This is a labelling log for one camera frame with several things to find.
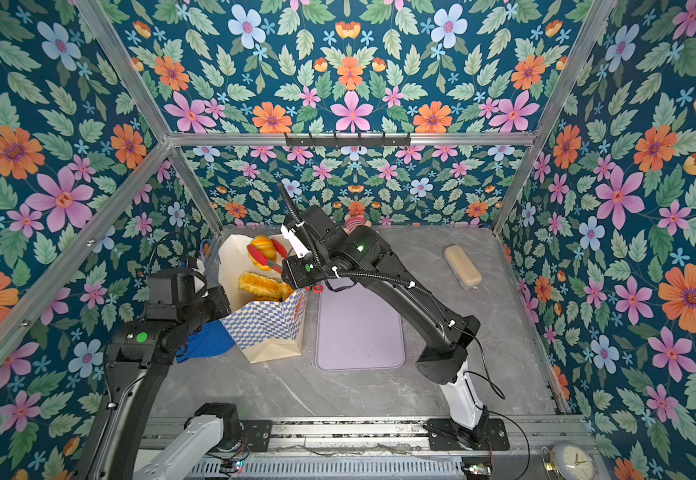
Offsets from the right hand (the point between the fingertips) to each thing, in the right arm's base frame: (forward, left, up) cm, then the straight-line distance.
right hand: (290, 269), depth 65 cm
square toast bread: (+11, +15, -24) cm, 30 cm away
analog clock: (-32, -62, -30) cm, 77 cm away
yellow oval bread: (+11, +10, -25) cm, 29 cm away
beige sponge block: (+25, -50, -31) cm, 64 cm away
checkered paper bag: (-5, +11, -19) cm, 23 cm away
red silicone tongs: (+2, +4, -1) cm, 5 cm away
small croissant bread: (+9, +8, -2) cm, 12 cm away
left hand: (-1, +16, -5) cm, 17 cm away
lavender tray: (+2, -13, -34) cm, 37 cm away
